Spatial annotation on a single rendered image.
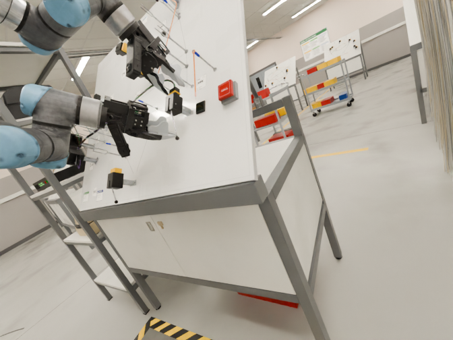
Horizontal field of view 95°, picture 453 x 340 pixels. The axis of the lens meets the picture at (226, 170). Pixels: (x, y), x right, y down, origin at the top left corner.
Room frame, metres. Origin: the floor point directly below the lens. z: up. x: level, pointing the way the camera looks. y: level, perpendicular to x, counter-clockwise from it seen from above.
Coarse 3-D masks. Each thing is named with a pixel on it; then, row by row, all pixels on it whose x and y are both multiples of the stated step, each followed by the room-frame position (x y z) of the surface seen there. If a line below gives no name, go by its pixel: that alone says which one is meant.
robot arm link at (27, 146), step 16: (0, 128) 0.40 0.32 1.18; (16, 128) 0.42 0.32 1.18; (32, 128) 0.49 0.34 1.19; (0, 144) 0.39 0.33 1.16; (16, 144) 0.39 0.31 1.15; (32, 144) 0.42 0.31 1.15; (48, 144) 0.48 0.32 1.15; (0, 160) 0.39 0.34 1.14; (16, 160) 0.39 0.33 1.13; (32, 160) 0.43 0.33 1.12
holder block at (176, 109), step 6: (168, 96) 0.75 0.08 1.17; (174, 96) 0.73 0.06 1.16; (180, 96) 0.75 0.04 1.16; (168, 102) 0.74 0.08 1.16; (174, 102) 0.72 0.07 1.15; (180, 102) 0.75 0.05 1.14; (168, 108) 0.73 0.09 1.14; (174, 108) 0.72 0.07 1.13; (180, 108) 0.74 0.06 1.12; (174, 114) 0.75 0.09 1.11
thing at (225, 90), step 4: (228, 80) 0.66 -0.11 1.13; (232, 80) 0.66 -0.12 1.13; (220, 84) 0.67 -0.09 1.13; (224, 84) 0.66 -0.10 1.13; (228, 84) 0.65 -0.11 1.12; (232, 84) 0.65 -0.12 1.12; (220, 88) 0.67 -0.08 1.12; (224, 88) 0.66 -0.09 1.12; (228, 88) 0.65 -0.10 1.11; (232, 88) 0.64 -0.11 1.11; (220, 92) 0.66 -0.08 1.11; (224, 92) 0.65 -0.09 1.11; (228, 92) 0.64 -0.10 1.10; (232, 92) 0.63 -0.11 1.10; (220, 96) 0.66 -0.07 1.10; (224, 96) 0.65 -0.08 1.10; (228, 96) 0.64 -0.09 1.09; (220, 100) 0.66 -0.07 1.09
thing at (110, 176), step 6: (108, 174) 0.87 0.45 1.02; (114, 174) 0.84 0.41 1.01; (120, 174) 0.86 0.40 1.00; (108, 180) 0.85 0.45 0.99; (114, 180) 0.83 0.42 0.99; (120, 180) 0.85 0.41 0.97; (126, 180) 0.88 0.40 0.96; (132, 180) 0.90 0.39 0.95; (108, 186) 0.83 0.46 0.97; (114, 186) 0.82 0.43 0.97; (120, 186) 0.84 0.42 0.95
